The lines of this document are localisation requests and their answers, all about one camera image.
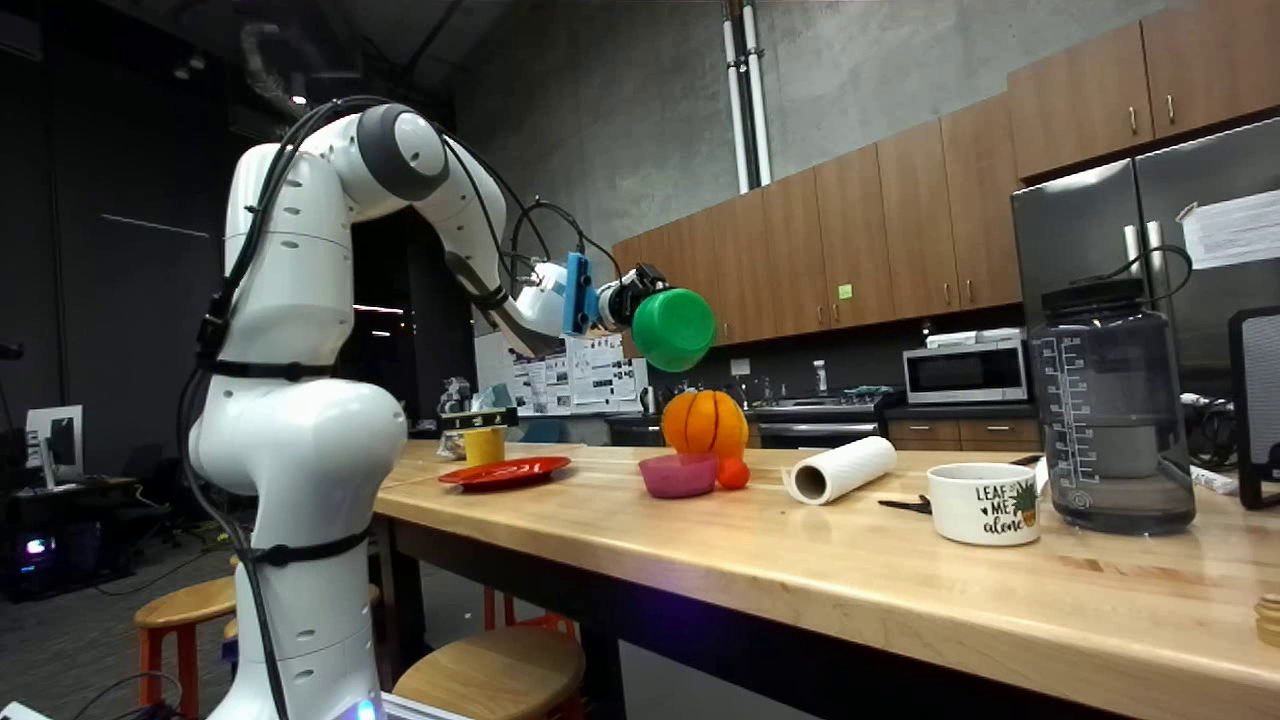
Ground wooden lower cabinet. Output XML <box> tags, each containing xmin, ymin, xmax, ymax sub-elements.
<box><xmin>886</xmin><ymin>416</ymin><xmax>1044</xmax><ymax>457</ymax></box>

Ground wooden cabinet above refrigerator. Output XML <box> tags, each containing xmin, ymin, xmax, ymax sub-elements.
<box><xmin>1009</xmin><ymin>0</ymin><xmax>1280</xmax><ymax>186</ymax></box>

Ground paper sheet on refrigerator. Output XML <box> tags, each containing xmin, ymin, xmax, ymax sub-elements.
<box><xmin>1177</xmin><ymin>186</ymin><xmax>1280</xmax><ymax>276</ymax></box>

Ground grey wall conduit pipe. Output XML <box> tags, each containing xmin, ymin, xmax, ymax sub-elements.
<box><xmin>745</xmin><ymin>0</ymin><xmax>777</xmax><ymax>194</ymax></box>
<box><xmin>721</xmin><ymin>0</ymin><xmax>752</xmax><ymax>197</ymax></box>

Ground yellow mug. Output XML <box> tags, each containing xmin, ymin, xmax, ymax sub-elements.
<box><xmin>458</xmin><ymin>419</ymin><xmax>512</xmax><ymax>472</ymax></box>

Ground stainless steel refrigerator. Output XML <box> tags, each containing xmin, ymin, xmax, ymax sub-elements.
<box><xmin>1009</xmin><ymin>112</ymin><xmax>1280</xmax><ymax>444</ymax></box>

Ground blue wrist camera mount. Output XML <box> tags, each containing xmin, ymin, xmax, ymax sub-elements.
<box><xmin>561</xmin><ymin>249</ymin><xmax>604</xmax><ymax>335</ymax></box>

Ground blue and green bowl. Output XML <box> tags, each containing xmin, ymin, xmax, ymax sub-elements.
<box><xmin>630</xmin><ymin>284</ymin><xmax>721</xmax><ymax>378</ymax></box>

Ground white ramekin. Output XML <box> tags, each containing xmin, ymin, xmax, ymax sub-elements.
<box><xmin>926</xmin><ymin>462</ymin><xmax>1044</xmax><ymax>553</ymax></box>

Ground paper towel roll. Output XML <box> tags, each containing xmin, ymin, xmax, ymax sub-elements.
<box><xmin>782</xmin><ymin>431</ymin><xmax>902</xmax><ymax>512</ymax></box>

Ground built-in oven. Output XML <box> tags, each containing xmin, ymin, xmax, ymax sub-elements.
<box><xmin>745</xmin><ymin>396</ymin><xmax>892</xmax><ymax>454</ymax></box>

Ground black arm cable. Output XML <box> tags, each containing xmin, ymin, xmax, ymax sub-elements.
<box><xmin>192</xmin><ymin>93</ymin><xmax>391</xmax><ymax>385</ymax></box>

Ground wooden upper cabinets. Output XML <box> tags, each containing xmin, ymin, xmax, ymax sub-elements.
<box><xmin>612</xmin><ymin>93</ymin><xmax>1023</xmax><ymax>357</ymax></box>

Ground translucent purple bowl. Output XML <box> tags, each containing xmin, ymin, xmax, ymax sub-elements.
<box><xmin>636</xmin><ymin>454</ymin><xmax>721</xmax><ymax>503</ymax></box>

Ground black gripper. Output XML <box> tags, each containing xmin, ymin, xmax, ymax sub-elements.
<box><xmin>595</xmin><ymin>259</ymin><xmax>670</xmax><ymax>335</ymax></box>

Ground red plate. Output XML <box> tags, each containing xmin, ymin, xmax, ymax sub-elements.
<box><xmin>436</xmin><ymin>454</ymin><xmax>576</xmax><ymax>498</ymax></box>

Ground orange pumpkin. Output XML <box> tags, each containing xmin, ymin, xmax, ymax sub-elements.
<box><xmin>661</xmin><ymin>385</ymin><xmax>752</xmax><ymax>469</ymax></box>

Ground wooden stool red legs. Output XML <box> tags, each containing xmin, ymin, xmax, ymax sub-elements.
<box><xmin>475</xmin><ymin>585</ymin><xmax>515</xmax><ymax>633</ymax></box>
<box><xmin>391</xmin><ymin>622</ymin><xmax>593</xmax><ymax>720</ymax></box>
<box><xmin>131</xmin><ymin>573</ymin><xmax>245</xmax><ymax>720</ymax></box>

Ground clear measuring pitcher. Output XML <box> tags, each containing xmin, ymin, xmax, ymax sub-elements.
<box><xmin>1023</xmin><ymin>276</ymin><xmax>1199</xmax><ymax>538</ymax></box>

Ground stainless microwave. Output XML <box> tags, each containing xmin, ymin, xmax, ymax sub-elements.
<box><xmin>902</xmin><ymin>335</ymin><xmax>1032</xmax><ymax>410</ymax></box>

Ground black flat monitor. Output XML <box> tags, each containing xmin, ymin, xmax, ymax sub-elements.
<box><xmin>1229</xmin><ymin>303</ymin><xmax>1280</xmax><ymax>512</ymax></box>

